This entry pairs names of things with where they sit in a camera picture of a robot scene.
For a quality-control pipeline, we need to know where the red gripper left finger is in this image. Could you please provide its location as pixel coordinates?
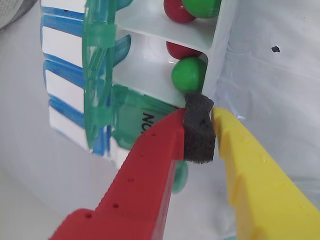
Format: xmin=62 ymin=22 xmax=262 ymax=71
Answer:
xmin=51 ymin=92 xmax=217 ymax=240

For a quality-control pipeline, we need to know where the green blue weekly pill organizer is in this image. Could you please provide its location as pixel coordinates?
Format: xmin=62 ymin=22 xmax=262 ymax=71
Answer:
xmin=39 ymin=0 xmax=238 ymax=196

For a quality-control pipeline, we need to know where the white tablecloth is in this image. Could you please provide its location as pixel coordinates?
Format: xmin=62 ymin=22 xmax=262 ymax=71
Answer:
xmin=0 ymin=0 xmax=320 ymax=240

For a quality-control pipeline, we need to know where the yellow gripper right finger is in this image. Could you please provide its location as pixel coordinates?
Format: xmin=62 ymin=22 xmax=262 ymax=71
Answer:
xmin=211 ymin=107 xmax=320 ymax=240

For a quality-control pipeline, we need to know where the printed grey paper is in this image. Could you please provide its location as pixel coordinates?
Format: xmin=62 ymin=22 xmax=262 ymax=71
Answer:
xmin=0 ymin=0 xmax=42 ymax=30

